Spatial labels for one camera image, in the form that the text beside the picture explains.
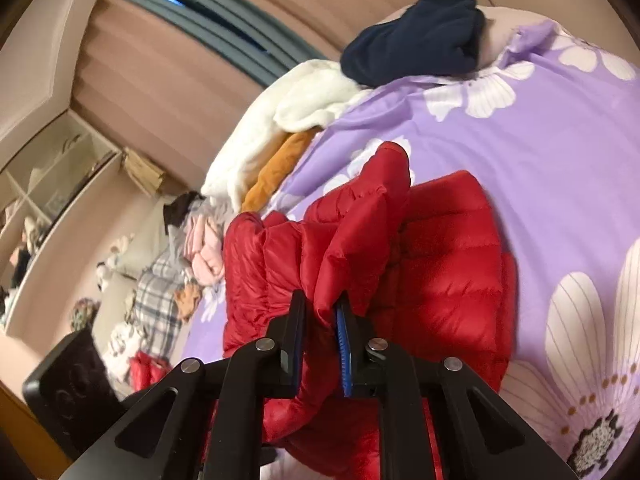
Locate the beige pillow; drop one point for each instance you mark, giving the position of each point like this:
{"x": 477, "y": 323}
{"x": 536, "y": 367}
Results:
{"x": 510, "y": 30}
{"x": 120, "y": 300}

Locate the white shelf unit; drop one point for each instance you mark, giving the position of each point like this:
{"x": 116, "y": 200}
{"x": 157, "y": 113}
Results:
{"x": 50, "y": 60}

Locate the purple floral bed sheet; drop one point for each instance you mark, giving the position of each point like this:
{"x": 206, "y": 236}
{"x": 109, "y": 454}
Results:
{"x": 500, "y": 135}

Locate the colourful patterned cushion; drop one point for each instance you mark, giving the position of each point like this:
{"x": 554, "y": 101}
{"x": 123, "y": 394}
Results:
{"x": 85, "y": 315}

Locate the white fleece garment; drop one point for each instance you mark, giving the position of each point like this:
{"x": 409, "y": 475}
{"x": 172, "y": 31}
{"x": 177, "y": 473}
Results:
{"x": 250, "y": 150}

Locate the mustard orange garment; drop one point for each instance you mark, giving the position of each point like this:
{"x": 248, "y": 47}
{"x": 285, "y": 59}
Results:
{"x": 280, "y": 165}

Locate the red puffer jacket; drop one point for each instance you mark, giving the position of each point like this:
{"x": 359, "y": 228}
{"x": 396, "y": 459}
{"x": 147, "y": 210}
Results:
{"x": 440, "y": 270}

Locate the plush toy figure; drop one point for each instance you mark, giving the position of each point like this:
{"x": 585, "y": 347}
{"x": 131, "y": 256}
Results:
{"x": 25, "y": 250}

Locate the small tan garment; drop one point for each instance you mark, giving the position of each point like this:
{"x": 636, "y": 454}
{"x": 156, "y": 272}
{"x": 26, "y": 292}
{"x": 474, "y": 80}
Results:
{"x": 187, "y": 300}

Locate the hanging straw tassel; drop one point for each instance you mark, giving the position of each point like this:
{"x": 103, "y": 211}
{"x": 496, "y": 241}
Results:
{"x": 145, "y": 172}

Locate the white plush toy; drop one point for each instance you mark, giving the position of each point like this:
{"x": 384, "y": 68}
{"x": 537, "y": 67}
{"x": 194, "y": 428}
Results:
{"x": 115, "y": 255}

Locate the grey plaid cloth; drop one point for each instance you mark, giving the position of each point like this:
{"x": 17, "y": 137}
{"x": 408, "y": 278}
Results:
{"x": 155, "y": 305}

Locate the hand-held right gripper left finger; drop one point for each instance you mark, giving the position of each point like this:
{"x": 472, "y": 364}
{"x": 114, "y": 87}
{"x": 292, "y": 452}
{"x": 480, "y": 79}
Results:
{"x": 290, "y": 355}

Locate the crumpled red garment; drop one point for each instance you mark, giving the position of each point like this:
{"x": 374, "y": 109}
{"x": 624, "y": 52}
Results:
{"x": 145, "y": 370}

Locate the navy blue garment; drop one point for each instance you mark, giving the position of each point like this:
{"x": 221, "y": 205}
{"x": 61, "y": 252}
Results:
{"x": 415, "y": 40}

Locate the teal curtain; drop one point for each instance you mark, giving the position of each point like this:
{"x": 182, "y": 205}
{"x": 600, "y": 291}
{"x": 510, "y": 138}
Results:
{"x": 225, "y": 25}

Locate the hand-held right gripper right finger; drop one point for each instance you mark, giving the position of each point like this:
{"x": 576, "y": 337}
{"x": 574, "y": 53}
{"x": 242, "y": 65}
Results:
{"x": 344, "y": 355}

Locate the white patterned cloth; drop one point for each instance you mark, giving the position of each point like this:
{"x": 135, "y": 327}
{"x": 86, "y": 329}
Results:
{"x": 122, "y": 347}

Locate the black garment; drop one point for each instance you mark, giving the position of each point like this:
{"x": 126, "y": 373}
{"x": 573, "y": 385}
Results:
{"x": 177, "y": 210}

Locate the pink garment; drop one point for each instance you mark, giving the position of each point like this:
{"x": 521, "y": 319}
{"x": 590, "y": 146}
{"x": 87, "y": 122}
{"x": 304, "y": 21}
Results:
{"x": 205, "y": 255}

